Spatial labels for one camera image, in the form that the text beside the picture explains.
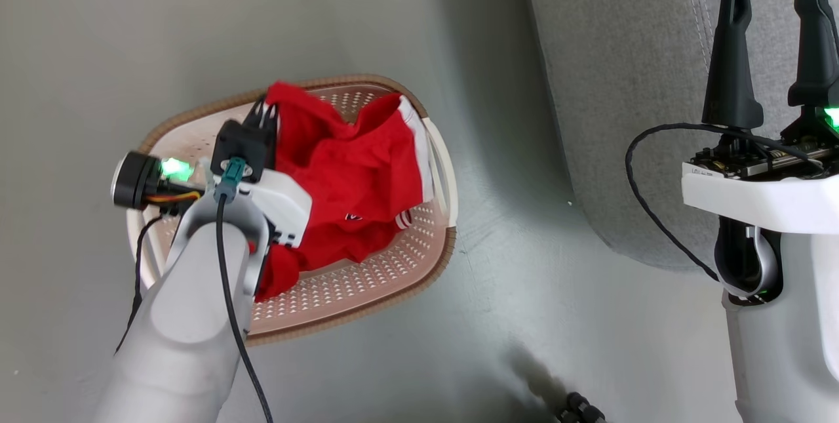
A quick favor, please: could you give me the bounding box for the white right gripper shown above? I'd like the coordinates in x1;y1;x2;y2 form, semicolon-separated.
681;0;839;235

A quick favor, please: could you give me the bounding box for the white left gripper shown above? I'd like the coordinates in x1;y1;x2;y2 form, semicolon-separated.
111;99;313;248

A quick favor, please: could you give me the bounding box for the red and white garment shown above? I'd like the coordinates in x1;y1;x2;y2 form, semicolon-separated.
252;81;436;304

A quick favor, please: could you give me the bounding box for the pink perforated laundry basket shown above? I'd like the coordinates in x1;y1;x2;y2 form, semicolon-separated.
125;73;458;346

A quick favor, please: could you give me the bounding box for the grey fabric sofa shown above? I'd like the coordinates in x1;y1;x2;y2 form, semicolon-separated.
521;0;839;273

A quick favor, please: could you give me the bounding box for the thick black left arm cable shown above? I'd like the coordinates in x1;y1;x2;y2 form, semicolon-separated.
214;192;275;423

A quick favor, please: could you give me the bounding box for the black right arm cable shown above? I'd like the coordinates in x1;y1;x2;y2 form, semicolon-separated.
624;122;825;283

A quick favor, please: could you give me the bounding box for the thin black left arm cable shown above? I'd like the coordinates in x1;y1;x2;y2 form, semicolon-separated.
114;214;165;355

